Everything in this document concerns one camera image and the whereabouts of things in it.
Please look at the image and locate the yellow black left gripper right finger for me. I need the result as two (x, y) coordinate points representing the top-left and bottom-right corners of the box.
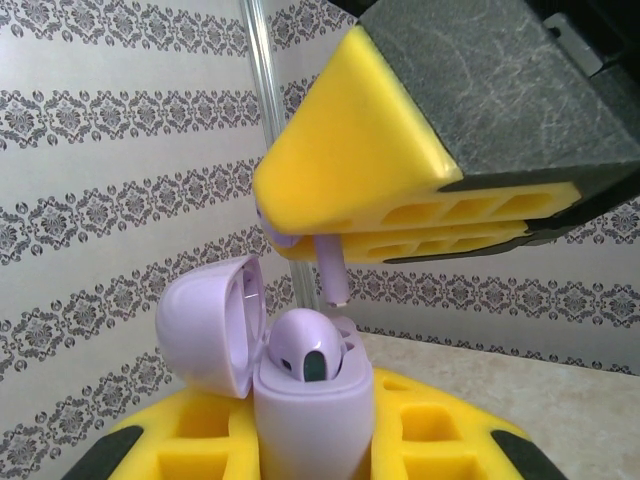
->
(369, 367), (566, 480)

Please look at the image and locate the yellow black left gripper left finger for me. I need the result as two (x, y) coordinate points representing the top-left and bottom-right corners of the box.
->
(62, 384), (261, 480)

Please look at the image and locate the purple earbud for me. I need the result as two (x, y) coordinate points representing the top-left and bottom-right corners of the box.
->
(264, 308), (347, 384)
(256, 203), (350, 309)

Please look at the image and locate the purple earbud charging case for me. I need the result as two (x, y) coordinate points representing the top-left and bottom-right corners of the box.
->
(154, 257), (376, 480)

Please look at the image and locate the aluminium frame post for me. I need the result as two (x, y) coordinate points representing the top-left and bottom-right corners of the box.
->
(239, 0), (321, 314)

